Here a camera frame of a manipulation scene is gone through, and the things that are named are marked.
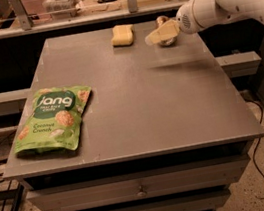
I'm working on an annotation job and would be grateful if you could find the black cable right floor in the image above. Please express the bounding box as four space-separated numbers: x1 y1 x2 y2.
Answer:
241 98 264 211

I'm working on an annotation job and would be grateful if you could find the clear plastic container background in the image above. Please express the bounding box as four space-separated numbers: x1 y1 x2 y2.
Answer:
42 0 80 20

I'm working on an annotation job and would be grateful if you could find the grey drawer cabinet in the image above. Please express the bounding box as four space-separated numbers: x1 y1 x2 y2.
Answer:
5 22 264 211

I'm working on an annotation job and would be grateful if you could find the orange soda can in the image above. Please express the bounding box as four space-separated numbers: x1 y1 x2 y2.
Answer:
155 15 177 47

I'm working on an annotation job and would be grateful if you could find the green rice chip bag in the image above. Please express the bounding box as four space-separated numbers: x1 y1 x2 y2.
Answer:
14 85 92 155

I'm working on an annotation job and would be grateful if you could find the metal shelf rail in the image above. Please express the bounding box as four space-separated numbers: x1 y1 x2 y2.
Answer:
0 0 186 39

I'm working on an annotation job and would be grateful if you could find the yellow sponge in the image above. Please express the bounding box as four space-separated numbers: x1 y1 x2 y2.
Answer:
111 24 134 47

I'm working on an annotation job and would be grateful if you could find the top drawer knob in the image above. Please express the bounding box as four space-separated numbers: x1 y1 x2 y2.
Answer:
136 185 148 198

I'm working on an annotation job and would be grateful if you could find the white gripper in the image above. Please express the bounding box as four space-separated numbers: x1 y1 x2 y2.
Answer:
145 0 201 46

